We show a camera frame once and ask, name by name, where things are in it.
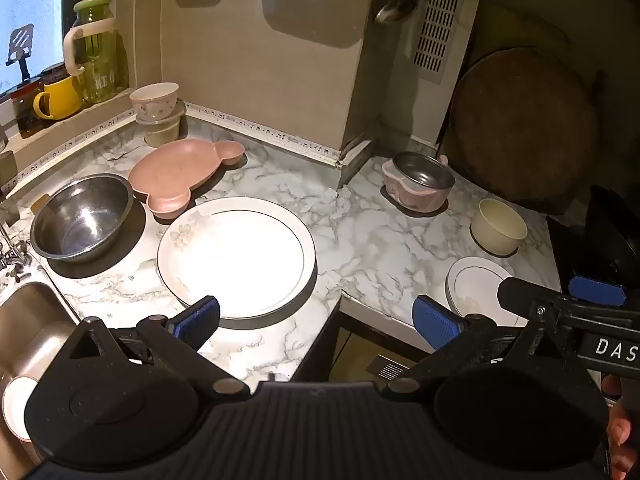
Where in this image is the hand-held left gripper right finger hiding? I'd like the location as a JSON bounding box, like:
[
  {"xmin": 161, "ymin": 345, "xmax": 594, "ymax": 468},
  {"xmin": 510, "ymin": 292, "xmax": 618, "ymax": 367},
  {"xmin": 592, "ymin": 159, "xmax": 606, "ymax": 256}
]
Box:
[{"xmin": 382, "ymin": 294, "xmax": 541, "ymax": 403}]

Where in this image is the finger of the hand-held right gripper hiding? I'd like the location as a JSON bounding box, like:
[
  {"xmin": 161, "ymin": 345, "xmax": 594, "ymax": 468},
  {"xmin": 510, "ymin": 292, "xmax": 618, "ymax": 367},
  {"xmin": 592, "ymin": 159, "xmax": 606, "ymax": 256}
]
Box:
[
  {"xmin": 497, "ymin": 276, "xmax": 583, "ymax": 322},
  {"xmin": 569, "ymin": 274, "xmax": 640, "ymax": 311}
]

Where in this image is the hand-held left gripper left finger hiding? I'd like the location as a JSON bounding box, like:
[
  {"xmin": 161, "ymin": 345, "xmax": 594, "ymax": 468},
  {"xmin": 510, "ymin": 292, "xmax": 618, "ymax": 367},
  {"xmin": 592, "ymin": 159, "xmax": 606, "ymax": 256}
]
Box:
[{"xmin": 67, "ymin": 295, "xmax": 252, "ymax": 402}]

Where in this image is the small white plate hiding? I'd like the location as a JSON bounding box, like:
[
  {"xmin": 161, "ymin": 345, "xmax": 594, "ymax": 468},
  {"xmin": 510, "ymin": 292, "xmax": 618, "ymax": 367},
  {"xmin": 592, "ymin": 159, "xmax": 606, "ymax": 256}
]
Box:
[{"xmin": 445, "ymin": 256, "xmax": 531, "ymax": 328}]

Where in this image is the large white plate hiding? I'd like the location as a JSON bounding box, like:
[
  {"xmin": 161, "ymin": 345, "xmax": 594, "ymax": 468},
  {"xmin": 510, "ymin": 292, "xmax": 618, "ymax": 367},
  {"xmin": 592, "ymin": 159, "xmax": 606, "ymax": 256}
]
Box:
[{"xmin": 156, "ymin": 196, "xmax": 318, "ymax": 320}]

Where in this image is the pink-shelled steel bowl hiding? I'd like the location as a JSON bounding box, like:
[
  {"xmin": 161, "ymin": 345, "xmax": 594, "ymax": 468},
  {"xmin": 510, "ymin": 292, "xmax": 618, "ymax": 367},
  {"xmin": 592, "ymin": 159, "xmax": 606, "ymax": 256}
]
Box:
[{"xmin": 381, "ymin": 151, "xmax": 457, "ymax": 212}]

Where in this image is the pink bear-shaped plate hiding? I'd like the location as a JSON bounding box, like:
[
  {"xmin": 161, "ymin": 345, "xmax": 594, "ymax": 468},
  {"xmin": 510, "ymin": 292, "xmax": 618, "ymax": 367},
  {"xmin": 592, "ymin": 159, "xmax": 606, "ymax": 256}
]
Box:
[{"xmin": 128, "ymin": 140, "xmax": 247, "ymax": 220}]

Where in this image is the steel mixing bowl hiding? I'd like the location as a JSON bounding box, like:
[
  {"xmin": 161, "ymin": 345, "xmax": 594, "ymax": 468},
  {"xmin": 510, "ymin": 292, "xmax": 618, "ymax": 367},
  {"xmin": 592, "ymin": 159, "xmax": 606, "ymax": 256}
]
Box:
[{"xmin": 30, "ymin": 173, "xmax": 136, "ymax": 262}]

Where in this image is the person's right hand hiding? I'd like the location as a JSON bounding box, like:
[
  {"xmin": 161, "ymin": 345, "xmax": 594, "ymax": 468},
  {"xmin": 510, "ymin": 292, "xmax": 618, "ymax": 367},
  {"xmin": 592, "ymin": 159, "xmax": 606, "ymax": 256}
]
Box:
[{"xmin": 602, "ymin": 375, "xmax": 640, "ymax": 480}]

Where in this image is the round wooden cutting board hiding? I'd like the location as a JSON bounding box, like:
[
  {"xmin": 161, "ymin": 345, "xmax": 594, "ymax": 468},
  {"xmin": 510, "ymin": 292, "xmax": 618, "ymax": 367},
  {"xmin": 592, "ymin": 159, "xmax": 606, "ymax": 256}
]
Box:
[{"xmin": 449, "ymin": 47, "xmax": 601, "ymax": 216}]

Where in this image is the steel sink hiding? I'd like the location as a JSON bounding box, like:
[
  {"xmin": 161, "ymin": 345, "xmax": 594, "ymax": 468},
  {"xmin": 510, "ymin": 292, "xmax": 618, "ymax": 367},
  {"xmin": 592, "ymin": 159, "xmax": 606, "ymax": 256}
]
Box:
[{"xmin": 0, "ymin": 280, "xmax": 81, "ymax": 480}]

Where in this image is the beige plastic container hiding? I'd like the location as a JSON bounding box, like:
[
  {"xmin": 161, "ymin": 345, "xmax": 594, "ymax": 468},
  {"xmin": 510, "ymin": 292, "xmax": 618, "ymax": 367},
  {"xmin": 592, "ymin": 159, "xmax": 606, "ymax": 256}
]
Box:
[{"xmin": 136, "ymin": 105, "xmax": 187, "ymax": 148}]

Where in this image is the chrome faucet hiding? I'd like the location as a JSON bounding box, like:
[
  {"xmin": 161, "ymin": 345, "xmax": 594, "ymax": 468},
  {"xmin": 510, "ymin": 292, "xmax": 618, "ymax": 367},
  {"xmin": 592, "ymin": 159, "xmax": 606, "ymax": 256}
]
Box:
[{"xmin": 0, "ymin": 220, "xmax": 32, "ymax": 282}]

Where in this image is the patterned edge trim strip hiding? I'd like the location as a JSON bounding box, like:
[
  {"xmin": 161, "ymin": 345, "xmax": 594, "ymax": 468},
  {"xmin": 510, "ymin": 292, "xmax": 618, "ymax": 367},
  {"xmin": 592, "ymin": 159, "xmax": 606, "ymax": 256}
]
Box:
[{"xmin": 0, "ymin": 101, "xmax": 346, "ymax": 196}]

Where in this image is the white dish in sink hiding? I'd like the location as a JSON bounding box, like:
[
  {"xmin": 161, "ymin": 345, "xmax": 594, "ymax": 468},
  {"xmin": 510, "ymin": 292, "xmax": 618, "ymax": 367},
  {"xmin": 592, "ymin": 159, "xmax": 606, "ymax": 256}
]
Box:
[{"xmin": 2, "ymin": 375, "xmax": 41, "ymax": 443}]

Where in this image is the floral white bowl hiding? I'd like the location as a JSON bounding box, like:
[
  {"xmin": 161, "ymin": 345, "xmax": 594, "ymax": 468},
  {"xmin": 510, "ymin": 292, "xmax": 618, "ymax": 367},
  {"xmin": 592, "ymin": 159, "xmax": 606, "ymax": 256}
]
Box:
[{"xmin": 129, "ymin": 82, "xmax": 181, "ymax": 122}]

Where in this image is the yellow mug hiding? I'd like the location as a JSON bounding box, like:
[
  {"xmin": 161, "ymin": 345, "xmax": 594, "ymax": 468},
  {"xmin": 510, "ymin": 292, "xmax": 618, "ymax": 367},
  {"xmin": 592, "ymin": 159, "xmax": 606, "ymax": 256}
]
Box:
[{"xmin": 33, "ymin": 76, "xmax": 83, "ymax": 121}]

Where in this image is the dark glass jar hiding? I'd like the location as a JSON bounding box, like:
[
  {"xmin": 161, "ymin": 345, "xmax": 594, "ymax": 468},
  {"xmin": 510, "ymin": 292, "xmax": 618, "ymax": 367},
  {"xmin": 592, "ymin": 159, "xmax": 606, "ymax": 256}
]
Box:
[{"xmin": 10, "ymin": 80, "xmax": 46, "ymax": 138}]

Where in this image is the metal vent grille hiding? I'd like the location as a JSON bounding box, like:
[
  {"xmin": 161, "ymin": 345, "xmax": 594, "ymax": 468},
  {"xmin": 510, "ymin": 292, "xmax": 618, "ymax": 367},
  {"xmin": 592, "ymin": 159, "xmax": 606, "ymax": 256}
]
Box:
[{"xmin": 411, "ymin": 0, "xmax": 471, "ymax": 83}]

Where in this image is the green glass handled jar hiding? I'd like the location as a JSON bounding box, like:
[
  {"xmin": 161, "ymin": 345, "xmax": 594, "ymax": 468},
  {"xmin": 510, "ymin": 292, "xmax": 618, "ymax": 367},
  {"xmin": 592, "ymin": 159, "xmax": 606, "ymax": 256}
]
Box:
[{"xmin": 62, "ymin": 0, "xmax": 130, "ymax": 106}]

